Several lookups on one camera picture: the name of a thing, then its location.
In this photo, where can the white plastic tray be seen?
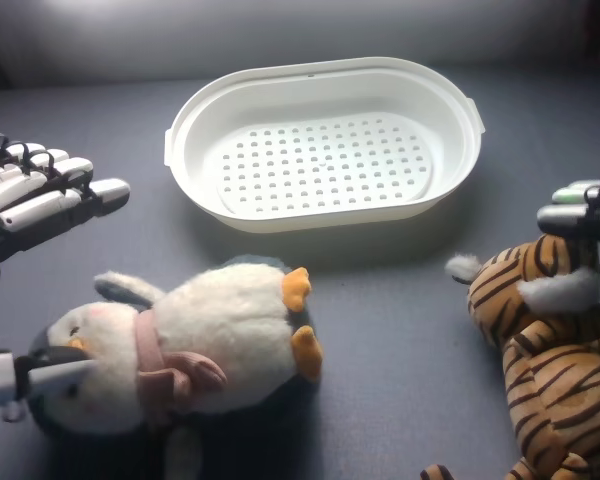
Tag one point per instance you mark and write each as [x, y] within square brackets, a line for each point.
[325, 165]

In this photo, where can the grey table cloth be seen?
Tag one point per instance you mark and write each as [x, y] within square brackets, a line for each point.
[405, 325]

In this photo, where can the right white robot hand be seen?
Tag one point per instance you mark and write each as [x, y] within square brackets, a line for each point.
[562, 216]

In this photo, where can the plush penguin toy pink scarf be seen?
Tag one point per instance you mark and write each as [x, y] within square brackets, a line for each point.
[230, 325]

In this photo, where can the white backdrop panel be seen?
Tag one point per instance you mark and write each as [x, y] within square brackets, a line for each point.
[280, 35]

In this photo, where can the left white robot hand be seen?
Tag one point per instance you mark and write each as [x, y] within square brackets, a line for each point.
[35, 192]

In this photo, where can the plush tiger toy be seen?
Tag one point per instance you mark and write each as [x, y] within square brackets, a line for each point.
[565, 390]

